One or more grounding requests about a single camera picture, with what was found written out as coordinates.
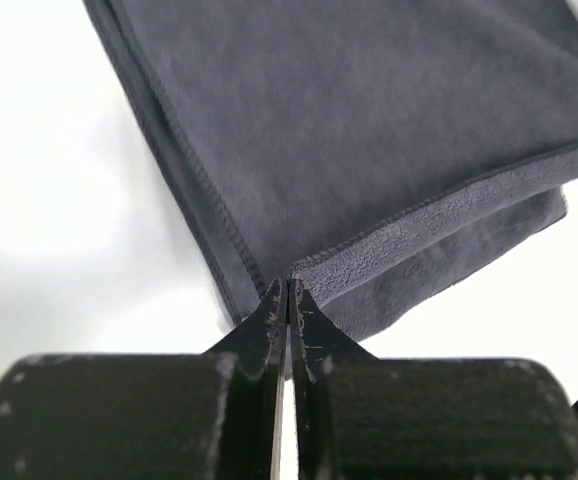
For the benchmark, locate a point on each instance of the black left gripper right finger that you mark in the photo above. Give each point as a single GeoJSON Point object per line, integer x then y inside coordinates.
{"type": "Point", "coordinates": [362, 417]}

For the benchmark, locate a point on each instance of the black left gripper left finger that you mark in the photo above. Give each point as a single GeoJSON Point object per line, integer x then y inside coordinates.
{"type": "Point", "coordinates": [216, 415]}

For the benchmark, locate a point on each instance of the dark blue-grey towel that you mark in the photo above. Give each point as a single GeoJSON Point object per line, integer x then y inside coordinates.
{"type": "Point", "coordinates": [379, 151]}

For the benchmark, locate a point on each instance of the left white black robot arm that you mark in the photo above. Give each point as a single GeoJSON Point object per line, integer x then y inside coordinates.
{"type": "Point", "coordinates": [218, 415]}

